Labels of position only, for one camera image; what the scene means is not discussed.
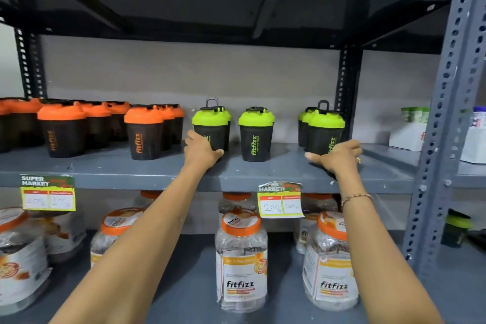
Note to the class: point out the person's right hand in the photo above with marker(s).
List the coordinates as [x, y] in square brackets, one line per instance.
[341, 160]

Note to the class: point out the person's left hand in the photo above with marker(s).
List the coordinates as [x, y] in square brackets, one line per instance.
[197, 154]

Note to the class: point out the group of green-lid shaker bottles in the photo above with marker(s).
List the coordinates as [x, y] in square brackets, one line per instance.
[302, 134]

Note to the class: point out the group of orange-lid shaker bottles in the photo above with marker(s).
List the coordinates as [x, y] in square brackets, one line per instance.
[144, 141]

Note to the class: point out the grey metal shelf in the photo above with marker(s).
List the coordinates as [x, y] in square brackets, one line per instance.
[114, 168]

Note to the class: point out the person's right forearm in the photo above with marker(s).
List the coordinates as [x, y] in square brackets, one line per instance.
[379, 259]

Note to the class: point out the person's left forearm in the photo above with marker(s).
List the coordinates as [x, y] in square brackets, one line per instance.
[133, 259]

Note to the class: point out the grey slotted metal rack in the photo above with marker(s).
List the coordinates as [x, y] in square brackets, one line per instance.
[387, 156]

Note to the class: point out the white cardboard box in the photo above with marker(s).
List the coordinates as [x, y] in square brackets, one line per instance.
[406, 137]

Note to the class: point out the yellow green price tag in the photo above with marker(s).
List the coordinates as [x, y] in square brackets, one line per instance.
[47, 198]
[279, 206]

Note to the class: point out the group of green-capped small bottles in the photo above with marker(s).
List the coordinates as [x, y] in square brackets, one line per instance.
[414, 115]

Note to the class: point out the group of clear orange-lid jars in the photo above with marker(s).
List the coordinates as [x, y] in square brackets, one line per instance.
[241, 266]

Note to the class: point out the white container blue cap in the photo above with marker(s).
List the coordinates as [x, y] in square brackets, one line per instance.
[474, 145]

